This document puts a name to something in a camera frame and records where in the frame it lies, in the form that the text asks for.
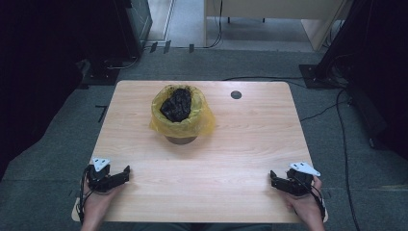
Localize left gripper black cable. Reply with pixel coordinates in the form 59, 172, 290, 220
78, 165, 94, 224

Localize beige wooden desk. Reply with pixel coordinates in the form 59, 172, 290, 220
203, 0, 354, 53

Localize person's left hand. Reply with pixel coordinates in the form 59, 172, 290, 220
81, 183, 125, 223

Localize black angled floor tape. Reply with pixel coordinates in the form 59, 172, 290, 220
94, 104, 109, 124

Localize long black floor cable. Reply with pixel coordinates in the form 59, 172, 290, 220
335, 89, 362, 231

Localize person's right hand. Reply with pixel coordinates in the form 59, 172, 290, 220
282, 175, 327, 225

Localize dark curtain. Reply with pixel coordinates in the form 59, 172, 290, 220
316, 0, 408, 162
0, 0, 94, 181

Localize black hanging cable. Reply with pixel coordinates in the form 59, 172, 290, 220
203, 0, 224, 50

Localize black cabinet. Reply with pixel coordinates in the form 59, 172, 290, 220
86, 0, 154, 61

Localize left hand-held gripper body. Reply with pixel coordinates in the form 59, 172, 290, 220
86, 157, 114, 193

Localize black stand base plate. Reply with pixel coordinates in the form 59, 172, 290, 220
80, 65, 121, 87
298, 64, 349, 90

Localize grey cable by stand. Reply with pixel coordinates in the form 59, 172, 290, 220
106, 56, 140, 70

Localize yellow plastic bin liner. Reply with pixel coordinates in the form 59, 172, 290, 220
149, 84, 217, 140

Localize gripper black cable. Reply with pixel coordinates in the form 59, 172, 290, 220
78, 165, 94, 224
296, 174, 326, 221

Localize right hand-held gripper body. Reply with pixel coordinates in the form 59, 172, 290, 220
286, 161, 321, 197

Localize thin black floor cable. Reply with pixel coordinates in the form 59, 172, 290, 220
299, 99, 351, 123

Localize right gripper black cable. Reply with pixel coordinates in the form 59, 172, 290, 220
296, 174, 326, 221

